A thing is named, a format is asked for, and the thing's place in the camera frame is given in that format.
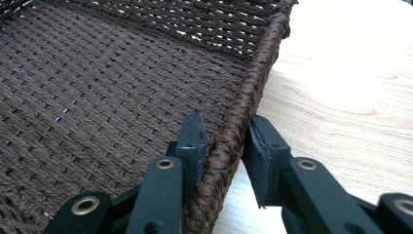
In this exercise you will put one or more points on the brown woven basket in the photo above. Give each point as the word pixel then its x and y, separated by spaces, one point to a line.
pixel 113 97

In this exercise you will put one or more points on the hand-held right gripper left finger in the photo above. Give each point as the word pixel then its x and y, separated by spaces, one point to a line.
pixel 191 156

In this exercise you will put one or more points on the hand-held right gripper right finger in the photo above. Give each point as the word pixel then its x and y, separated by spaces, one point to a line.
pixel 266 169

